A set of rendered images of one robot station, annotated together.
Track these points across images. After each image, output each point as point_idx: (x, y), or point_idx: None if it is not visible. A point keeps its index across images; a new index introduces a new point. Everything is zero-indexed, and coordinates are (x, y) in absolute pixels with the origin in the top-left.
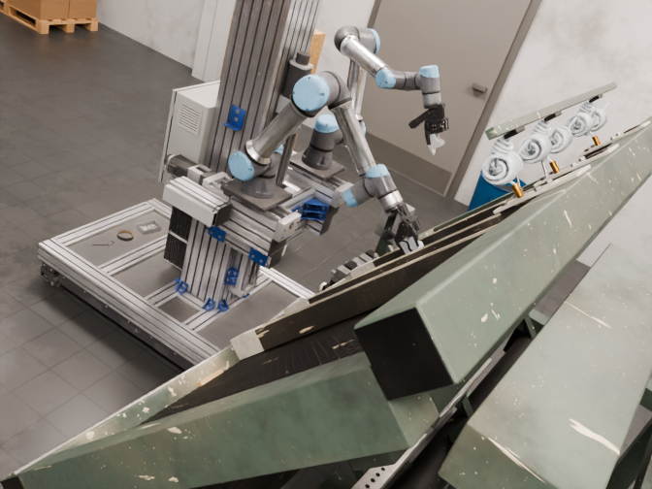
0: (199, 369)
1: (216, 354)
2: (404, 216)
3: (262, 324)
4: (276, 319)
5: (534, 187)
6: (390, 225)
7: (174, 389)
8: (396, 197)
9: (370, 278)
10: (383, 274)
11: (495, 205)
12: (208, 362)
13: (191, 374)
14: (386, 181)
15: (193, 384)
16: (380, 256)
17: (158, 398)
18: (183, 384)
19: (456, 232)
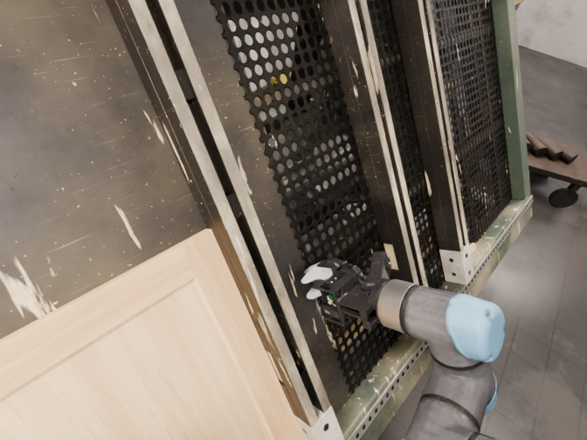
0: (481, 253)
1: (475, 270)
2: (358, 291)
3: (462, 257)
4: (460, 230)
5: (168, 58)
6: (385, 267)
7: (488, 238)
8: (401, 281)
9: (438, 107)
10: (436, 86)
11: (211, 163)
12: (479, 258)
13: (484, 248)
14: (445, 291)
15: (477, 246)
16: (314, 420)
17: (494, 232)
18: (484, 243)
19: (368, 72)
